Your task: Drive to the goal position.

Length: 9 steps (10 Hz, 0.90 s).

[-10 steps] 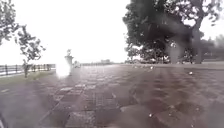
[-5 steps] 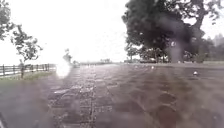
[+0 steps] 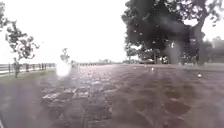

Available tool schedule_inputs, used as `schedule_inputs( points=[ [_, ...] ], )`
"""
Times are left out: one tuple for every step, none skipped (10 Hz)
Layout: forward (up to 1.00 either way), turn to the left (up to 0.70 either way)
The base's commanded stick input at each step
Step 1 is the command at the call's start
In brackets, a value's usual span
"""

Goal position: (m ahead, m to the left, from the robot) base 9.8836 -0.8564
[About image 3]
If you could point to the checkered red grey paved plaza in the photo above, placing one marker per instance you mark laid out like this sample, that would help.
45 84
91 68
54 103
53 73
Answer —
133 96

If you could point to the small leafy tree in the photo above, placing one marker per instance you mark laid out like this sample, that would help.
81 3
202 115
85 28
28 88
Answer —
19 43
64 56

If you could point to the group of large dark trees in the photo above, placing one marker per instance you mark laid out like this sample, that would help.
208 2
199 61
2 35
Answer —
166 30

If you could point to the railing fence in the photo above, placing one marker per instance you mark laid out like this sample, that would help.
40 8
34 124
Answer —
23 67

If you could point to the grass strip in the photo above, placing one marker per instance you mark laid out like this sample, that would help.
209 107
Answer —
23 76

